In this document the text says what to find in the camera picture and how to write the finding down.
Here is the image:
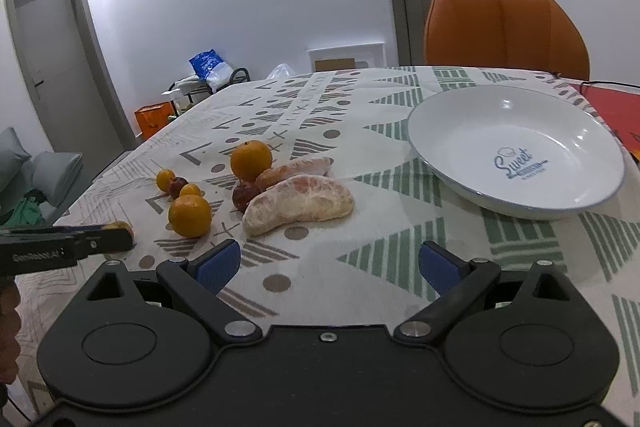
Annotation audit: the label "large orange front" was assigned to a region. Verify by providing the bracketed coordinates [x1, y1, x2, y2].
[168, 195, 213, 239]

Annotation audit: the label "large orange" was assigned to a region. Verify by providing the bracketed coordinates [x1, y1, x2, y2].
[230, 140, 272, 182]
[168, 195, 213, 239]

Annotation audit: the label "small kumquat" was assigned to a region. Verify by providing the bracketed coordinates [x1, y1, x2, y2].
[155, 169, 176, 193]
[179, 183, 203, 197]

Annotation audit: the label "small red apple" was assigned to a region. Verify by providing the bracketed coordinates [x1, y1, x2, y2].
[232, 181, 262, 212]
[168, 176, 189, 199]

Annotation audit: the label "yellow-green small fruit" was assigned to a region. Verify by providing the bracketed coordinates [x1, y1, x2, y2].
[103, 221, 134, 241]

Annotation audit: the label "large orange back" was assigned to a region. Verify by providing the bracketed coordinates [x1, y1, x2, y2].
[230, 140, 272, 182]

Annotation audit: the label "large peeled pomelo segment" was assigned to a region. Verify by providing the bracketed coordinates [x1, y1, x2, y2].
[242, 174, 355, 237]

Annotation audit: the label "white enamel plate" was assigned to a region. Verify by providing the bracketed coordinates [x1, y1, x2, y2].
[407, 84, 626, 220]

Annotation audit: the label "small peeled pomelo segment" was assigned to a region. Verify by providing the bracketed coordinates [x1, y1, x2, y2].
[255, 157, 332, 192]

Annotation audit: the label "person's left hand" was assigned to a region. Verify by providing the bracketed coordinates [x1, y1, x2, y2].
[0, 280, 22, 385]

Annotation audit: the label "grey sofa cushion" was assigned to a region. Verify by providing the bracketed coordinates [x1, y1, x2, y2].
[1, 127, 82, 211]

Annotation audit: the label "grey door left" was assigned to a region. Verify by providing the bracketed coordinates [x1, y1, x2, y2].
[1, 0, 136, 176]

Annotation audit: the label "patterned white tablecloth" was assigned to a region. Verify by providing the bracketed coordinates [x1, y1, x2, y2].
[8, 65, 640, 427]

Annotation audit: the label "orange paper bag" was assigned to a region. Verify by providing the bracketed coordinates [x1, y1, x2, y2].
[134, 102, 175, 141]

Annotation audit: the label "black metal rack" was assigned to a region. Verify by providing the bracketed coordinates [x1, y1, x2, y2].
[164, 68, 250, 115]

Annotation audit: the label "blue white plastic bag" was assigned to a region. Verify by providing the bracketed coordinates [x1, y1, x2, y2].
[189, 49, 234, 92]

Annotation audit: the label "clear plastic bag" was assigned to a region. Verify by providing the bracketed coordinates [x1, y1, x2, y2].
[266, 63, 297, 80]

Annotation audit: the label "red orange table mat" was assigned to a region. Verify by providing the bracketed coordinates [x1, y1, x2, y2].
[572, 81, 640, 162]

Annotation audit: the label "white foam packaging board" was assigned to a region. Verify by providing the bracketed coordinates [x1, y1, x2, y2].
[308, 42, 387, 72]

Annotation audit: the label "orange leather chair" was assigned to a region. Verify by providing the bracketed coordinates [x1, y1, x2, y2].
[423, 0, 590, 80]

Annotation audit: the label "black cable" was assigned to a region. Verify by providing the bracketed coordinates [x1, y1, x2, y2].
[552, 70, 640, 98]

